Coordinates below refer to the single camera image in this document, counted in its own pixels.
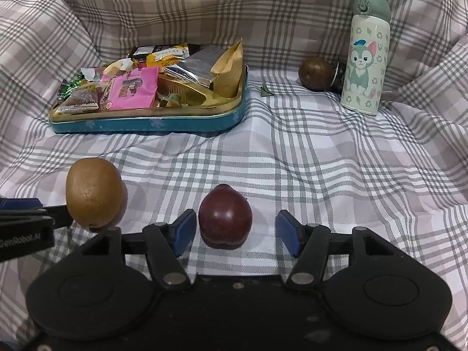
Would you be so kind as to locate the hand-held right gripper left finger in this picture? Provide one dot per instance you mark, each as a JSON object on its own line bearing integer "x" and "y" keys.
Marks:
{"x": 184, "y": 232}

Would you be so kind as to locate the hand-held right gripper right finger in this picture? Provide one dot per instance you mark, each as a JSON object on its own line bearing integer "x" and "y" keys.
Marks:
{"x": 287, "y": 232}

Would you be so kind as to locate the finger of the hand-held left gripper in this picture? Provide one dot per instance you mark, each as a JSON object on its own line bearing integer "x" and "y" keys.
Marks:
{"x": 60, "y": 215}

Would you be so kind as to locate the brown kiwi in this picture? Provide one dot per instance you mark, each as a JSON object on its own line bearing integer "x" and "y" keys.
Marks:
{"x": 93, "y": 190}

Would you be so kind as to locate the dark purple passion fruit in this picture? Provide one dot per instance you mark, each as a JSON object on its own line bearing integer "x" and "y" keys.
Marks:
{"x": 225, "y": 219}

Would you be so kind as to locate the grey plaid cloth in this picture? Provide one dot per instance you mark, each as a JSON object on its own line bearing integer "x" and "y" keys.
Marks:
{"x": 329, "y": 172}

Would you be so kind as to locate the blue tin tray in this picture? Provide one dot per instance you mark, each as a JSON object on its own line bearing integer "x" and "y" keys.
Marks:
{"x": 146, "y": 124}

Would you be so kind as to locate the small green leaf scrap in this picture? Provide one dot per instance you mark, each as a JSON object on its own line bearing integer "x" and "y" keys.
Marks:
{"x": 265, "y": 91}

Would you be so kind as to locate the pink snack packet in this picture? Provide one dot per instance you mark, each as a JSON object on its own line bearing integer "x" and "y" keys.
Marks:
{"x": 133, "y": 89}

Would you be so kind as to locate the round brown fruit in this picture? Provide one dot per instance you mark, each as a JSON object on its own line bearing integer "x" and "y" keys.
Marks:
{"x": 316, "y": 73}

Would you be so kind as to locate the pile of snack packets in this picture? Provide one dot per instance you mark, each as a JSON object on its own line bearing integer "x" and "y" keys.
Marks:
{"x": 197, "y": 67}

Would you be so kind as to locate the green cartoon water bottle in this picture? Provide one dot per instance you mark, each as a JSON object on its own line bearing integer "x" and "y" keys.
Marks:
{"x": 362, "y": 80}

